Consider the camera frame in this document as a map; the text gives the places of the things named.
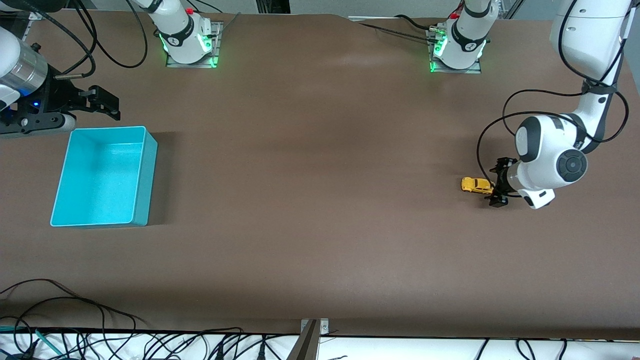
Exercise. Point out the aluminium frame rail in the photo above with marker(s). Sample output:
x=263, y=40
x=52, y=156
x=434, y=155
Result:
x=35, y=16

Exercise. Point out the black corrugated conduit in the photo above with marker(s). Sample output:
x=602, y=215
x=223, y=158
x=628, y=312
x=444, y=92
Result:
x=400, y=34

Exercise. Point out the aluminium frame corner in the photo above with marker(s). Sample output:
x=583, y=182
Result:
x=632, y=15

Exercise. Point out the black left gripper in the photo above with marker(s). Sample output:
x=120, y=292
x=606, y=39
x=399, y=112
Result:
x=500, y=181

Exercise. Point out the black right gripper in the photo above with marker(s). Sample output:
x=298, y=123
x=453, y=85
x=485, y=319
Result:
x=59, y=96

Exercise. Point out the small metal edge bracket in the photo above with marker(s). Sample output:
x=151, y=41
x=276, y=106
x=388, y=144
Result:
x=324, y=327

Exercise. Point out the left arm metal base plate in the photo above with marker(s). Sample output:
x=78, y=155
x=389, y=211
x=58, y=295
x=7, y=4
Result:
x=472, y=70

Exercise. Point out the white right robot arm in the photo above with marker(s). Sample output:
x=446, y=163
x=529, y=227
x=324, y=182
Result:
x=182, y=35

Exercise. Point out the turquoise plastic bin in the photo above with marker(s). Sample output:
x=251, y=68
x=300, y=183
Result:
x=100, y=185

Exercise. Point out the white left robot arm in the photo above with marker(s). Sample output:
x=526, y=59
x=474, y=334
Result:
x=550, y=150

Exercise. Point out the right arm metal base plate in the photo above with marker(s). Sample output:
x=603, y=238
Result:
x=172, y=64

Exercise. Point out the black box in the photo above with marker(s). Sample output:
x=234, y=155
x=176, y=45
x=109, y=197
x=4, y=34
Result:
x=272, y=6

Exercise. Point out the grey aluminium profile bar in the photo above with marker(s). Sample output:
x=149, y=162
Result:
x=306, y=347

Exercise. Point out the yellow beetle toy car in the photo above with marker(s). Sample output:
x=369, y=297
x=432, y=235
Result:
x=475, y=185

